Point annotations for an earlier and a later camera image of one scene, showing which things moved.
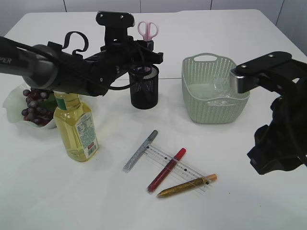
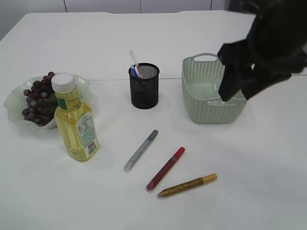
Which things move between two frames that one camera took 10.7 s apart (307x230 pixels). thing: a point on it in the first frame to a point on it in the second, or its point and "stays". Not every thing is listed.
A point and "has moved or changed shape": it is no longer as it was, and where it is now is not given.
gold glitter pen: (188, 186) stays
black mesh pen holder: (144, 86) stays
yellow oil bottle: (76, 123) stays
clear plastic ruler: (178, 168) has moved or changed shape
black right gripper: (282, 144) to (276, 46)
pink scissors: (147, 30) to (138, 72)
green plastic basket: (211, 95) stays
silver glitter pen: (140, 151) stays
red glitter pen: (165, 170) stays
